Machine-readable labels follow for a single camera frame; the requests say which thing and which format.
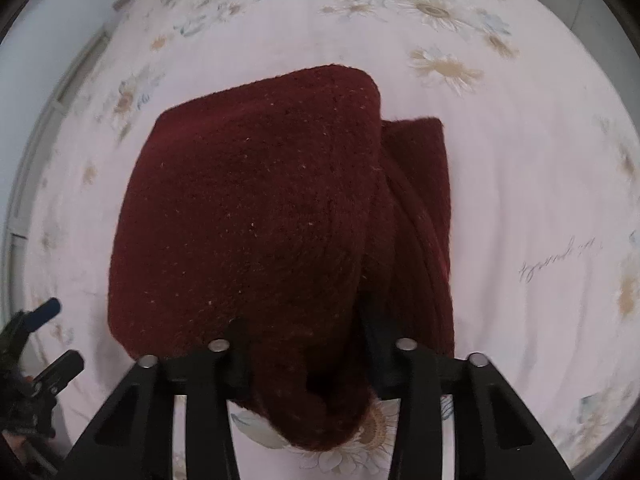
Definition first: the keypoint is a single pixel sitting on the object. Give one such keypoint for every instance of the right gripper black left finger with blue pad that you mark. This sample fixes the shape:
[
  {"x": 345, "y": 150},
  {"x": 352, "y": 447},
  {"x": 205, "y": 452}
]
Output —
[{"x": 132, "y": 434}]

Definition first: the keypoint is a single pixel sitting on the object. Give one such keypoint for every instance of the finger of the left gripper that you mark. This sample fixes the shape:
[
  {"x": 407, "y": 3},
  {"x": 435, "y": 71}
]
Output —
[
  {"x": 56, "y": 377},
  {"x": 35, "y": 319}
]

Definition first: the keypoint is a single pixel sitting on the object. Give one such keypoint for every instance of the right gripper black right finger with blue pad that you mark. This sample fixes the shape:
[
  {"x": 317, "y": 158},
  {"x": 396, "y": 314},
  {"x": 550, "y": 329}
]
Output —
[{"x": 458, "y": 417}]

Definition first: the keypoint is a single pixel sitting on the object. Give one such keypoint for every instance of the dark red knitted sweater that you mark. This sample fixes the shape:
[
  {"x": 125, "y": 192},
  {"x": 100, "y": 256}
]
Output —
[{"x": 290, "y": 218}]

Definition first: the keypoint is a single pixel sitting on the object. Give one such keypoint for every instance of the pink floral bedspread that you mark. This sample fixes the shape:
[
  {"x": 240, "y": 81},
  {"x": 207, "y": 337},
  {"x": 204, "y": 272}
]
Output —
[{"x": 544, "y": 168}]

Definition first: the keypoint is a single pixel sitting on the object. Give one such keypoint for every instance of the left wall socket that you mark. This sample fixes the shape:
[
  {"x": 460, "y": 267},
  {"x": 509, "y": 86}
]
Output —
[{"x": 119, "y": 4}]

